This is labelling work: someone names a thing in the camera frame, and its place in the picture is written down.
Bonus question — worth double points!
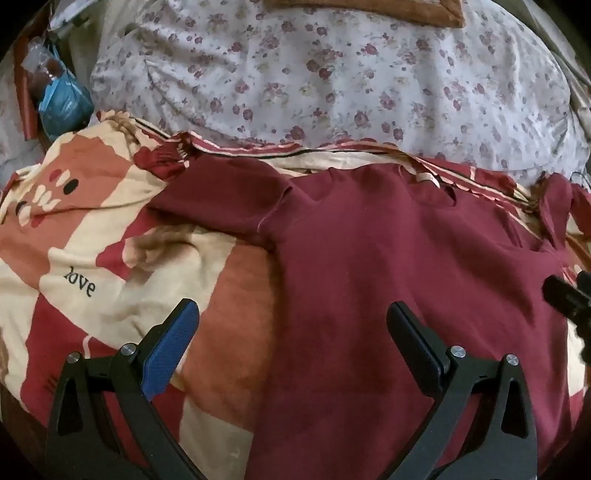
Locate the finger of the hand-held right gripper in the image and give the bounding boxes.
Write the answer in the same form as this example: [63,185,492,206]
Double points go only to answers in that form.
[542,271,591,331]

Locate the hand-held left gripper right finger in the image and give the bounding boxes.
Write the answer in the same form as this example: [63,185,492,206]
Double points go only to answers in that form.
[387,301,539,480]

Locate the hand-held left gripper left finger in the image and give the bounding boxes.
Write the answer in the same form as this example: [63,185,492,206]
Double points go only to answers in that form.
[45,298,208,480]

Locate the maroon shirt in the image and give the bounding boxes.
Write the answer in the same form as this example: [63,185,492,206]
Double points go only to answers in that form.
[147,157,591,480]

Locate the red cream rose printed blanket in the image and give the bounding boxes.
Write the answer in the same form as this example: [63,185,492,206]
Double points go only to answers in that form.
[0,111,591,480]

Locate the grey cloth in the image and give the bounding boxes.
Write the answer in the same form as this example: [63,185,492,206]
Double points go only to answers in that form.
[551,41,591,121]

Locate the blue plastic bag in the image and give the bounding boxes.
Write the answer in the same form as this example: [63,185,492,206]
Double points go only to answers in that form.
[38,69,93,139]

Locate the white floral quilt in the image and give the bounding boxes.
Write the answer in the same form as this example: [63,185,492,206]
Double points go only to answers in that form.
[90,0,591,185]

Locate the clear plastic packet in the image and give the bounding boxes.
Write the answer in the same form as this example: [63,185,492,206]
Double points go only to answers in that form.
[23,41,65,90]

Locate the brown pillow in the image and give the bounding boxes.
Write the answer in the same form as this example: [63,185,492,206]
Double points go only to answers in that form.
[264,0,464,29]

